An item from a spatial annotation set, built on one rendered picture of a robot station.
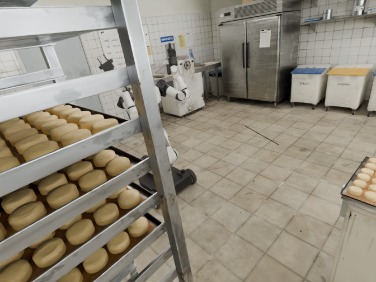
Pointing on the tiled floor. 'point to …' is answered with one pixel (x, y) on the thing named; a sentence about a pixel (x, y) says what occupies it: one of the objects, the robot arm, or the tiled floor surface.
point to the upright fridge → (268, 16)
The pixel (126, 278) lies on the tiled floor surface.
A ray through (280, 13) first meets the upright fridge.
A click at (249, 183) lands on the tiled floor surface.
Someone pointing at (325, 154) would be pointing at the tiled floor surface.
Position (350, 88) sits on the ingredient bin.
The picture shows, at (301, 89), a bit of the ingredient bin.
